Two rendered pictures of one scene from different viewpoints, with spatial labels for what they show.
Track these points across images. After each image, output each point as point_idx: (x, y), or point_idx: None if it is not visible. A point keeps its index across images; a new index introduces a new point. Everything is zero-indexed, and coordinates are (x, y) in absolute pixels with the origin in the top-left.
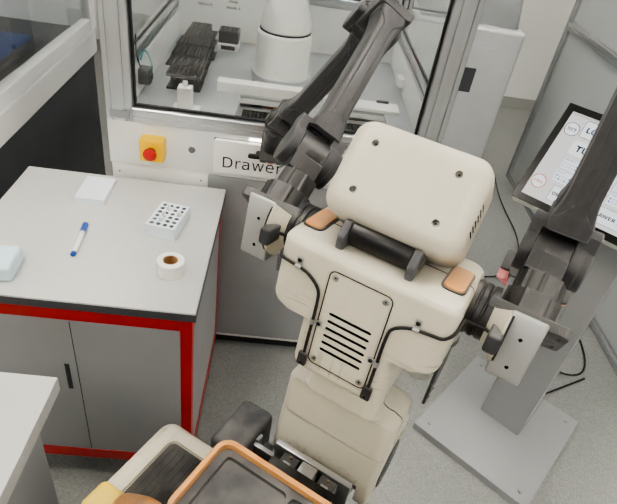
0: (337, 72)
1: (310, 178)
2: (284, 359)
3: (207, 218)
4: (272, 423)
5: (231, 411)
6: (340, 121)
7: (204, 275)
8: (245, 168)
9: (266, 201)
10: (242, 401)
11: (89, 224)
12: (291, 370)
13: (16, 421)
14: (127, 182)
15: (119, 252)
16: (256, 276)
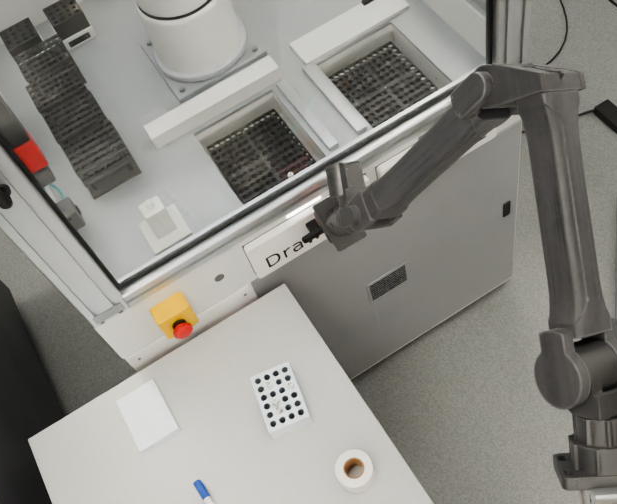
0: (458, 155)
1: None
2: (418, 362)
3: (311, 352)
4: (472, 453)
5: (419, 472)
6: (600, 305)
7: (395, 448)
8: (298, 248)
9: None
10: (420, 451)
11: (198, 476)
12: (437, 371)
13: None
14: (165, 369)
15: (274, 492)
16: (351, 321)
